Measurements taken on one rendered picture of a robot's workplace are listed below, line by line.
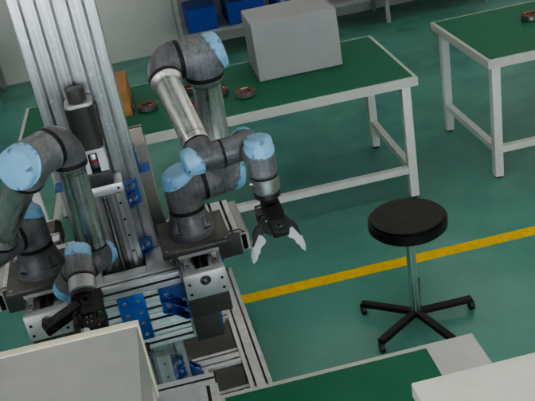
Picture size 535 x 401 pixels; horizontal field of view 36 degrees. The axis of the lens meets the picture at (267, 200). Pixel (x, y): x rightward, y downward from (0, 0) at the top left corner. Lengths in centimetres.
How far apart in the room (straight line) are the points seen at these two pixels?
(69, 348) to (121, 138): 106
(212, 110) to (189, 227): 39
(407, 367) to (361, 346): 133
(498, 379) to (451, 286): 242
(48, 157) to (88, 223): 28
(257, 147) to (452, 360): 87
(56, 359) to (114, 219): 104
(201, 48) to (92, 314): 81
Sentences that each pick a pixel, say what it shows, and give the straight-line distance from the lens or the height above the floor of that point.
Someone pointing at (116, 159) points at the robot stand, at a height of 129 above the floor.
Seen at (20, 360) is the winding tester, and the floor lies 132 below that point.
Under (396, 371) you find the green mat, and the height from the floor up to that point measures 75.
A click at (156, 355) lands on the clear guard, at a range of 216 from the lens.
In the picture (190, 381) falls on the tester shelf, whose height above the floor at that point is 112.
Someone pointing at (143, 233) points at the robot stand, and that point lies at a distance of 288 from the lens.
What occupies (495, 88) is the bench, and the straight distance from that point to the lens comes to 484.
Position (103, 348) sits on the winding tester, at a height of 132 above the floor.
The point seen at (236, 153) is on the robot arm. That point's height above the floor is 145.
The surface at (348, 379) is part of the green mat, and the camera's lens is 244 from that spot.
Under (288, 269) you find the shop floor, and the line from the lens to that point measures 439.
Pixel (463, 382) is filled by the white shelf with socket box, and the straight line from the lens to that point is 171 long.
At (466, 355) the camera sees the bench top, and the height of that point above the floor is 75.
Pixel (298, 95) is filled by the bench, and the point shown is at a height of 75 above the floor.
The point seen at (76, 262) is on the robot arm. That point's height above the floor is 122.
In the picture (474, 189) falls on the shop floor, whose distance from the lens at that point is 496.
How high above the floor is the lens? 232
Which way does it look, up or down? 27 degrees down
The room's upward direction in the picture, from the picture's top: 10 degrees counter-clockwise
